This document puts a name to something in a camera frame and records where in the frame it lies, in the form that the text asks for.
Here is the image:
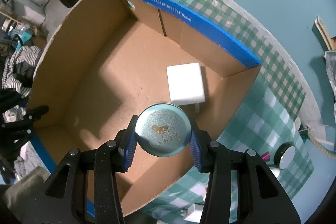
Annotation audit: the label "green cloth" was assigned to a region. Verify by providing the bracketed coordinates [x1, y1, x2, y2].
[3, 166, 53, 214]

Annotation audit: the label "beige rope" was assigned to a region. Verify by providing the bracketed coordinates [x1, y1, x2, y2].
[306, 126, 336, 158]

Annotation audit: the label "striped clothing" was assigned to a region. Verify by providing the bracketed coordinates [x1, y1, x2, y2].
[2, 46, 44, 98]

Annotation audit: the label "silver foil bag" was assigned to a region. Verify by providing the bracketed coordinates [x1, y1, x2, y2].
[324, 49, 336, 104]

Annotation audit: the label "white charger block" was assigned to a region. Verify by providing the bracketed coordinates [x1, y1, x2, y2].
[166, 63, 206, 113]

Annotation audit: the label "green checked tablecloth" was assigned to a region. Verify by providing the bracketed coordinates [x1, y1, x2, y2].
[143, 0, 315, 224]

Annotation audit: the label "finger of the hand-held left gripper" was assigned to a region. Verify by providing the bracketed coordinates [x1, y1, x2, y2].
[0, 123, 34, 141]
[16, 105, 50, 124]

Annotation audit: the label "wooden sticks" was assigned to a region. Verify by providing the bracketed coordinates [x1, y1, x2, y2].
[315, 17, 336, 52]

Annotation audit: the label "light grey cloth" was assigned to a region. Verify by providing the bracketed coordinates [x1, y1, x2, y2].
[14, 143, 36, 183]

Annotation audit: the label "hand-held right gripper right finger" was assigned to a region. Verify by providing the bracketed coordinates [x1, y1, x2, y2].
[187, 115, 301, 224]

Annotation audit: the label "teal round metal tin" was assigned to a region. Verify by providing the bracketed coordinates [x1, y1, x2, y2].
[135, 102, 192, 157]

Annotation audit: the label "cardboard box with blue flaps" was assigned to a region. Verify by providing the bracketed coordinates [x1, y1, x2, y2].
[26, 0, 263, 218]

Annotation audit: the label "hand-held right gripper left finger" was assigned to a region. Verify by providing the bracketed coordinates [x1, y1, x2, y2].
[34, 114, 139, 224]

